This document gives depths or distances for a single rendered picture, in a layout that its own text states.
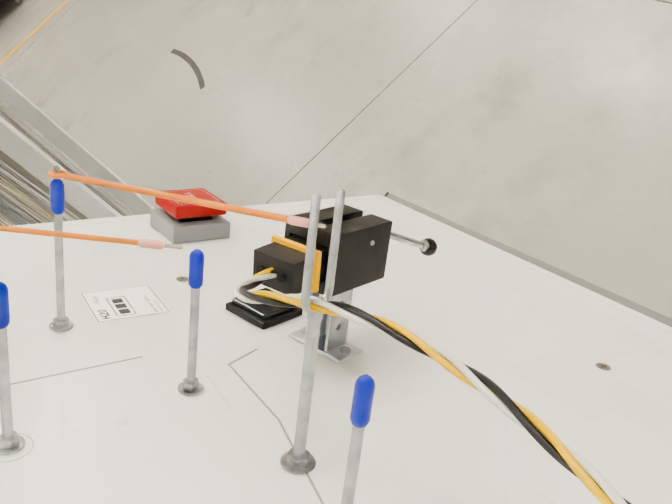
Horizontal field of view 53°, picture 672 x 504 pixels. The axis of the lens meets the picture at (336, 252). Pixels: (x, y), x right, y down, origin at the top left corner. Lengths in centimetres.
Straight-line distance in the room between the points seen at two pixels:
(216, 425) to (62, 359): 11
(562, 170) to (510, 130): 26
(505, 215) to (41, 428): 166
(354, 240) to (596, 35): 197
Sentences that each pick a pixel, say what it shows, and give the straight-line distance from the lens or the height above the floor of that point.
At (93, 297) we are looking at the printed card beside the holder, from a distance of 51.
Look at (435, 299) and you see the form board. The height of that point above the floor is 98.
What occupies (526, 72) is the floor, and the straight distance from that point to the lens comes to 231.
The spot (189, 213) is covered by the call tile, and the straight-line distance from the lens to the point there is 61.
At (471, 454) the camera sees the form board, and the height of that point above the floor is 107.
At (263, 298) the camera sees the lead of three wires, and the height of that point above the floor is 120.
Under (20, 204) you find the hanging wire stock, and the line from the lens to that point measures 99.
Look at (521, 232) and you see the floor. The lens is 187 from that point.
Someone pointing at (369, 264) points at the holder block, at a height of 111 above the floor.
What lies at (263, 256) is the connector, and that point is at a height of 117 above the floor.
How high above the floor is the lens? 141
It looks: 41 degrees down
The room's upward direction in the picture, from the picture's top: 43 degrees counter-clockwise
